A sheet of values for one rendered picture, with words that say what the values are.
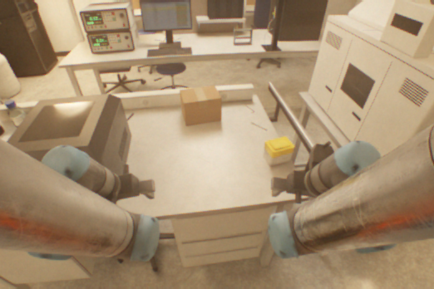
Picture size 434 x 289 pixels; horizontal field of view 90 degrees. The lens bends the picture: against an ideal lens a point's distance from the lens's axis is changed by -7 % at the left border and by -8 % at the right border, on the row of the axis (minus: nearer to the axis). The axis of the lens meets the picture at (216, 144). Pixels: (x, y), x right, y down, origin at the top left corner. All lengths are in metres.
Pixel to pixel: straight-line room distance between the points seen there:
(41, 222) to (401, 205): 0.27
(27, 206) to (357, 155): 0.45
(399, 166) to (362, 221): 0.07
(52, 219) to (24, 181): 0.04
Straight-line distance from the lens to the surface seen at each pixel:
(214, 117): 1.42
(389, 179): 0.21
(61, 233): 0.25
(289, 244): 0.40
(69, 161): 0.46
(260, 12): 4.70
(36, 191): 0.21
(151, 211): 1.04
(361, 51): 1.41
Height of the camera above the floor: 1.75
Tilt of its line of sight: 42 degrees down
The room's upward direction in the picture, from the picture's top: straight up
